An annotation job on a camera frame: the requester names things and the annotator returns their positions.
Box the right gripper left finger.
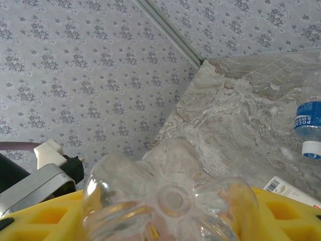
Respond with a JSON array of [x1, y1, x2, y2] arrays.
[[0, 188, 87, 241]]

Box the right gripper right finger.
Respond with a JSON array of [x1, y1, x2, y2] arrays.
[[240, 186, 321, 241]]

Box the white label clear bottle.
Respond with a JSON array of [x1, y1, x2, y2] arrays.
[[262, 175, 321, 209]]

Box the clear unlabelled plastic bottle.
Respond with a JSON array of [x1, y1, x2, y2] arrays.
[[82, 138, 259, 241]]

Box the blue label plastic bottle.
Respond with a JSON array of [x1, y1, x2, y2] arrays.
[[293, 71, 321, 160]]

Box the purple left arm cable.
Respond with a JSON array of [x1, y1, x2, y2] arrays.
[[0, 141, 44, 152]]

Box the aluminium frame post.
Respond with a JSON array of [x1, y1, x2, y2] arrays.
[[131, 0, 205, 69]]

